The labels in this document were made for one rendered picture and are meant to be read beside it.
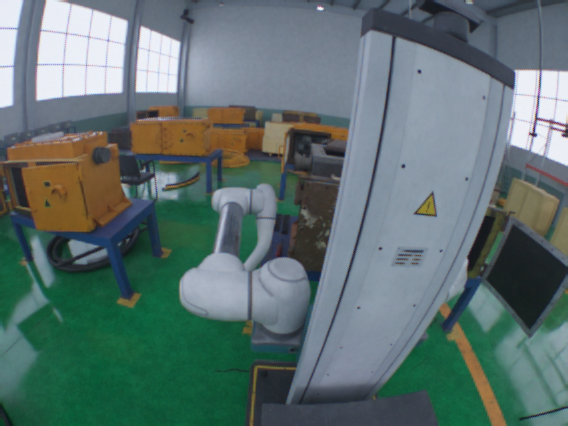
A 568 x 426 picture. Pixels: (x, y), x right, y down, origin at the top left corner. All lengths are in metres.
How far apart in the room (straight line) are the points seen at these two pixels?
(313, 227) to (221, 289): 0.80
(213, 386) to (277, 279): 1.22
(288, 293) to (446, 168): 0.49
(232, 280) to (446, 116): 0.64
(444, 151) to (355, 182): 0.18
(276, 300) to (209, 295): 0.18
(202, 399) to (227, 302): 1.13
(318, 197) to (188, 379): 1.43
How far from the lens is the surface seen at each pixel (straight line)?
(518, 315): 1.97
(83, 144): 2.26
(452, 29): 0.50
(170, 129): 4.43
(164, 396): 1.79
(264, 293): 0.68
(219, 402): 1.71
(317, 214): 1.34
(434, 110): 0.46
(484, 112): 0.54
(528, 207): 6.67
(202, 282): 0.71
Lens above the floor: 1.60
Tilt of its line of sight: 25 degrees down
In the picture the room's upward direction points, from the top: 6 degrees clockwise
